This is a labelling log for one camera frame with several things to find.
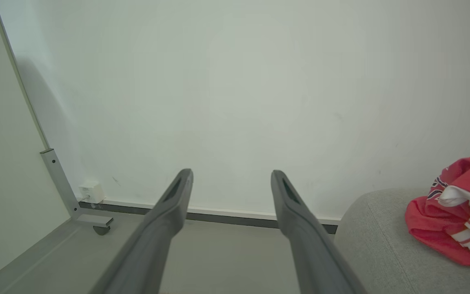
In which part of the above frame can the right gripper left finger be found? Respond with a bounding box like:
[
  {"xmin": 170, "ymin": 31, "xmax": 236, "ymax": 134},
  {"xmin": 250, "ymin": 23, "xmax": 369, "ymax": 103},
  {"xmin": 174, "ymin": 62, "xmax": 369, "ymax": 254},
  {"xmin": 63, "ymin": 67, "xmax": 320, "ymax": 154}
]
[{"xmin": 89, "ymin": 168, "xmax": 194, "ymax": 294}]

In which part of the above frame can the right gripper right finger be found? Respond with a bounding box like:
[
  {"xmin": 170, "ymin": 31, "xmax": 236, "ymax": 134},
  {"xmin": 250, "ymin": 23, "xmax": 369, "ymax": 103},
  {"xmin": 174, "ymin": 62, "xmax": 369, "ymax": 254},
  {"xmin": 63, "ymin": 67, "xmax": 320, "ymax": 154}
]
[{"xmin": 270, "ymin": 170, "xmax": 367, "ymax": 294}]

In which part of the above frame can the red basketball jersey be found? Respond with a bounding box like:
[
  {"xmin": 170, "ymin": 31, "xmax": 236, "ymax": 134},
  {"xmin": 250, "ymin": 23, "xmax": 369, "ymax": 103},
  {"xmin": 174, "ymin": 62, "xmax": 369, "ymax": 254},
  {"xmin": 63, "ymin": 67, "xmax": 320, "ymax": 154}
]
[{"xmin": 405, "ymin": 156, "xmax": 470, "ymax": 274}]

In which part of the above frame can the grey fabric sofa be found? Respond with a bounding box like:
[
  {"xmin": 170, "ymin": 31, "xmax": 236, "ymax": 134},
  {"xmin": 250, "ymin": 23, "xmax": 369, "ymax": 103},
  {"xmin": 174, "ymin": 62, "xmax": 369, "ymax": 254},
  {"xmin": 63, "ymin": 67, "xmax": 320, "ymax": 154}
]
[{"xmin": 333, "ymin": 188, "xmax": 470, "ymax": 294}]

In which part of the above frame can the dark grey baseboard strip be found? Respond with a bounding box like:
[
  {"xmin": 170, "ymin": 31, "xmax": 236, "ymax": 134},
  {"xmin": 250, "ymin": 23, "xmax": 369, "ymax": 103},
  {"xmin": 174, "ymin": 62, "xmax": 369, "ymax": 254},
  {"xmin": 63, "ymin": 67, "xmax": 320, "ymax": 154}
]
[{"xmin": 79, "ymin": 199, "xmax": 338, "ymax": 234}]

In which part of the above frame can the grey metal partition leg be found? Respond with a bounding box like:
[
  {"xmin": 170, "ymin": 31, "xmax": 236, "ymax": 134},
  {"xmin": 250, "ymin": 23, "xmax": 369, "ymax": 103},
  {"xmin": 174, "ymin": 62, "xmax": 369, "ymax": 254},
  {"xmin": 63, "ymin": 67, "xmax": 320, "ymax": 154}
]
[{"xmin": 40, "ymin": 149, "xmax": 114, "ymax": 228}]

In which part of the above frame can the white wall socket box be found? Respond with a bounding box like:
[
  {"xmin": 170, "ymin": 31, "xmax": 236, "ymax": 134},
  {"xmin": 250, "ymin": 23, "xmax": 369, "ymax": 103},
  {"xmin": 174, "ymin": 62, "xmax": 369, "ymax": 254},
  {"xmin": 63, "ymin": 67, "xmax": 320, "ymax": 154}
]
[{"xmin": 78, "ymin": 181, "xmax": 106, "ymax": 204}]

